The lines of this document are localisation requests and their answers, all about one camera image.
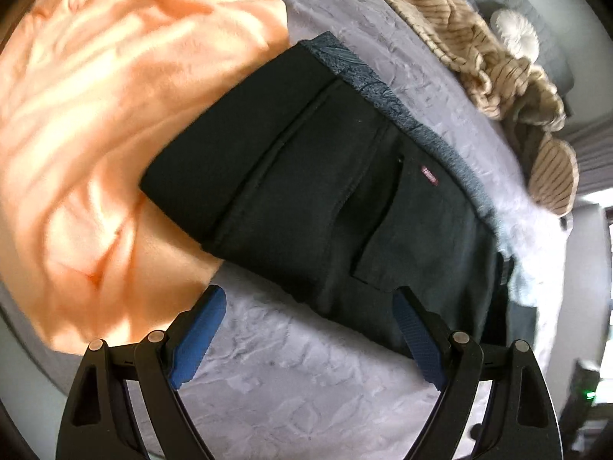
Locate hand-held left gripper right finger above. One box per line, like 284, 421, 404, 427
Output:
393, 286, 562, 460

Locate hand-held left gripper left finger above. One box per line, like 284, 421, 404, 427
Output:
56, 285, 227, 460

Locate black pants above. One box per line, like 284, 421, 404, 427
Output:
139, 41, 537, 362

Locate beige striped pillow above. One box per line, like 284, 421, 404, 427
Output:
529, 131, 580, 216

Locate olive green cloth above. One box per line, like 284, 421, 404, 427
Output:
503, 105, 547, 187

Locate orange blanket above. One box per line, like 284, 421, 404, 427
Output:
0, 0, 290, 358

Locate beige striped cloth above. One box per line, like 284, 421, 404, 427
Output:
335, 0, 568, 132

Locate white fluffy plush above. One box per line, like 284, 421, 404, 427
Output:
489, 8, 542, 61

